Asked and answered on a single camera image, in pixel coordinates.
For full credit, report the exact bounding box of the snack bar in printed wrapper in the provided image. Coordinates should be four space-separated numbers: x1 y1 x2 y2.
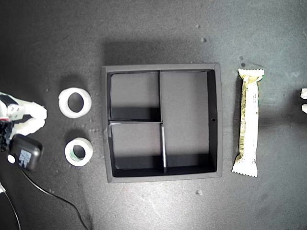
231 68 265 178

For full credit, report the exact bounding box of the black tray with wells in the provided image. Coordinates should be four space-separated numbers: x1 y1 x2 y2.
101 62 224 184

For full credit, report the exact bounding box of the black camera cable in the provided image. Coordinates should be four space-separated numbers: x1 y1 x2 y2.
14 160 92 230

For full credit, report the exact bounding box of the thin dark cable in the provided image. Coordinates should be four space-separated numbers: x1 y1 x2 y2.
2 191 22 230

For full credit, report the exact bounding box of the white tape roll green core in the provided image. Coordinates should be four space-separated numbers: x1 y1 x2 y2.
64 137 94 166

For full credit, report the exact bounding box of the large white tape roll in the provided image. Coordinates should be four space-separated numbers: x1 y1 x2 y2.
58 87 92 119

